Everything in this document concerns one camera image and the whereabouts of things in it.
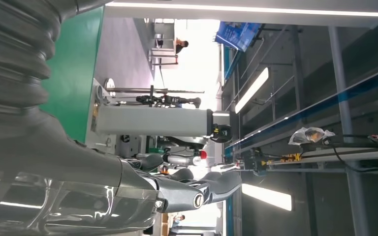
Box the green topped table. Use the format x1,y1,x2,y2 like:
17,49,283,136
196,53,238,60
40,6,105,144

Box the person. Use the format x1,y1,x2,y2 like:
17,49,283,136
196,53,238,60
174,39,190,55
169,214,187,236

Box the black background robot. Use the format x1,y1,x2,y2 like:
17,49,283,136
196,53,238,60
135,93,203,109

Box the short ceiling light panel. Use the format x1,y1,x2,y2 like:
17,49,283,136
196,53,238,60
241,183,293,212

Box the long ceiling light strip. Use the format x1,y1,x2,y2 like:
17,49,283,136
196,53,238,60
234,67,270,115

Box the clear plastic bag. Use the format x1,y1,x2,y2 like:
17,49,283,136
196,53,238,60
288,126,336,147

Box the grey steel pillar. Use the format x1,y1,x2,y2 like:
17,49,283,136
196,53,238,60
327,26,372,236

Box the metal gantry rail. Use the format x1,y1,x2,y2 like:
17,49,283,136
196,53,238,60
237,143,378,172

